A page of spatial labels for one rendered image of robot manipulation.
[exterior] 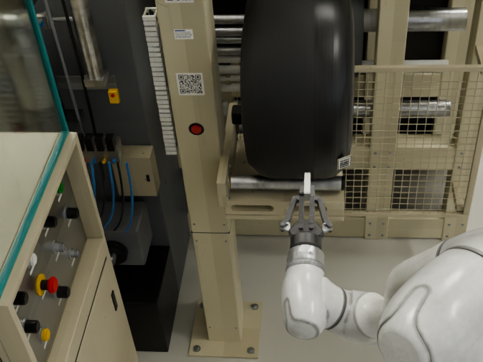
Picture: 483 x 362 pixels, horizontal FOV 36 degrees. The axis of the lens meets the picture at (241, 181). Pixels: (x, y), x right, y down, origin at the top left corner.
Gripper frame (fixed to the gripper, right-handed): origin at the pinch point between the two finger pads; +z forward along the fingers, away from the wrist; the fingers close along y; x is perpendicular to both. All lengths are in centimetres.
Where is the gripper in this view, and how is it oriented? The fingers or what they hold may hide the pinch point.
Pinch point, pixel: (307, 186)
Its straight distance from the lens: 188.5
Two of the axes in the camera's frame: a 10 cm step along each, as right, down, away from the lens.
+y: -9.9, -0.1, 1.1
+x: 0.7, 6.4, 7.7
